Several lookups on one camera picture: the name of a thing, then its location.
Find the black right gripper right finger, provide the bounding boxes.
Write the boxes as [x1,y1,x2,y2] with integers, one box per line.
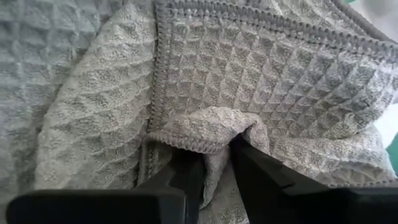
[231,136,330,224]

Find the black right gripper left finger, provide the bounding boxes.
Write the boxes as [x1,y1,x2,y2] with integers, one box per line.
[136,151,206,224]

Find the beige waffle towel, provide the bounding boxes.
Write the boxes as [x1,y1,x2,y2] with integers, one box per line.
[34,0,398,224]

